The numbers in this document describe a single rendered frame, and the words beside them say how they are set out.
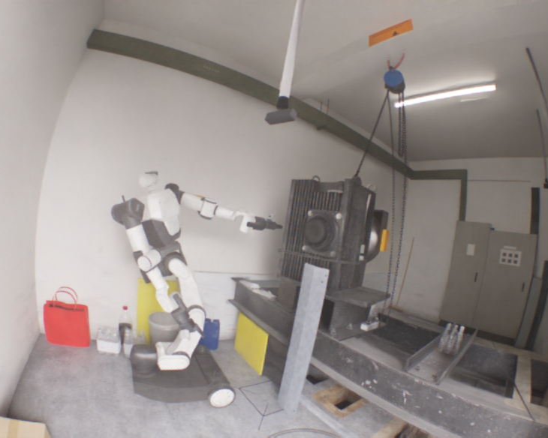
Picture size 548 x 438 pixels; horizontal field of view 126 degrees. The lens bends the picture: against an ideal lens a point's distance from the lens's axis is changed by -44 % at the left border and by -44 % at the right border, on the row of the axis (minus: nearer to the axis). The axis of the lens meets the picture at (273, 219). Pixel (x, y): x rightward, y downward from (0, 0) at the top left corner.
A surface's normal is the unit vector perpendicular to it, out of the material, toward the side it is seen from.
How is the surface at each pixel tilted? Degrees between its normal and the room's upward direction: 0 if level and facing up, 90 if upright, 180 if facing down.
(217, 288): 90
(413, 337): 90
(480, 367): 90
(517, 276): 90
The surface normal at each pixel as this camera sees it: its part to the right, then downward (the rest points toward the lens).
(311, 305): -0.68, -0.12
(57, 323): 0.50, 0.00
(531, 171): -0.82, -0.15
